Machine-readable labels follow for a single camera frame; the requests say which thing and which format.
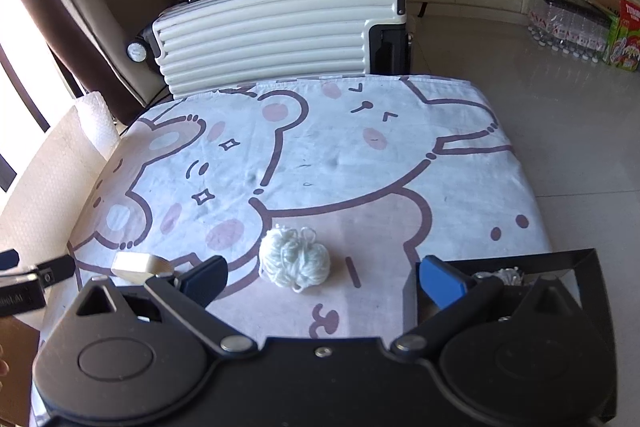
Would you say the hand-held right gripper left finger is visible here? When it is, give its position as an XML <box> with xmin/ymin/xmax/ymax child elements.
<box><xmin>74</xmin><ymin>255</ymin><xmax>256</xmax><ymax>354</ymax></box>

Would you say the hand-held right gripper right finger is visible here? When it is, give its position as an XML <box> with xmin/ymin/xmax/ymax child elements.
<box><xmin>390</xmin><ymin>255</ymin><xmax>583</xmax><ymax>363</ymax></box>

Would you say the white mesh pouf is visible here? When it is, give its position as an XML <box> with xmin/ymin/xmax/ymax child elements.
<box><xmin>472</xmin><ymin>267</ymin><xmax>526</xmax><ymax>288</ymax></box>

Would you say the white yarn ball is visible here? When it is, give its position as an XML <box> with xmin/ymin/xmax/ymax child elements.
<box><xmin>258</xmin><ymin>227</ymin><xmax>332</xmax><ymax>293</ymax></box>

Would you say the black storage box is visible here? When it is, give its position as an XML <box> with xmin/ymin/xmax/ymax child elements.
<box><xmin>407</xmin><ymin>248</ymin><xmax>618</xmax><ymax>423</ymax></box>

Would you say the beige tape roll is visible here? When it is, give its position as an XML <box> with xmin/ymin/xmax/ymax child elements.
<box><xmin>111</xmin><ymin>252</ymin><xmax>176</xmax><ymax>285</ymax></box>

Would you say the brown cardboard box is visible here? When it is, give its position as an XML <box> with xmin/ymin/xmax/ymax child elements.
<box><xmin>0</xmin><ymin>318</ymin><xmax>42</xmax><ymax>427</ymax></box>

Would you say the white foam sheet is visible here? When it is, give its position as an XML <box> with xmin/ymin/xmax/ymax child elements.
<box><xmin>0</xmin><ymin>91</ymin><xmax>123</xmax><ymax>253</ymax></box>

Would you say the cartoon printed blanket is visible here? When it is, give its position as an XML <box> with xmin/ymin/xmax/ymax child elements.
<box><xmin>30</xmin><ymin>74</ymin><xmax>553</xmax><ymax>427</ymax></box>

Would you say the white ribbed suitcase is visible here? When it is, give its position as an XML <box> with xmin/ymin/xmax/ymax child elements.
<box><xmin>126</xmin><ymin>0</ymin><xmax>413</xmax><ymax>98</ymax></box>

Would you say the beige curtain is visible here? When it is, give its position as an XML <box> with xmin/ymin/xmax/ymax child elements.
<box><xmin>30</xmin><ymin>0</ymin><xmax>173</xmax><ymax>122</ymax></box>

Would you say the wrapped water bottle pack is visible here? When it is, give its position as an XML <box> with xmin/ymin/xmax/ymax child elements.
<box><xmin>527</xmin><ymin>0</ymin><xmax>618</xmax><ymax>62</ymax></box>

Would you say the colourful printed carton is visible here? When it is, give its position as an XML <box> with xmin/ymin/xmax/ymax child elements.
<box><xmin>602</xmin><ymin>0</ymin><xmax>640</xmax><ymax>72</ymax></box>

